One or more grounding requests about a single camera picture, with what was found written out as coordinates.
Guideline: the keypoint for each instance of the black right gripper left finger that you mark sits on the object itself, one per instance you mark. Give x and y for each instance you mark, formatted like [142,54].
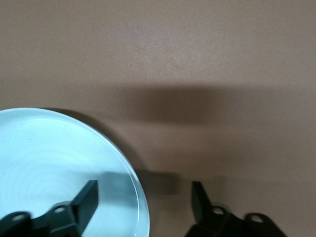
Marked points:
[84,205]

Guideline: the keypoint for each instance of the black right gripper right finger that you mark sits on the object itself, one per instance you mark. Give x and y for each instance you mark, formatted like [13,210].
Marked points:
[202,207]

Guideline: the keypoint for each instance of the light blue round plate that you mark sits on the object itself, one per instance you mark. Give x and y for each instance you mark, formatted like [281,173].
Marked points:
[49,153]

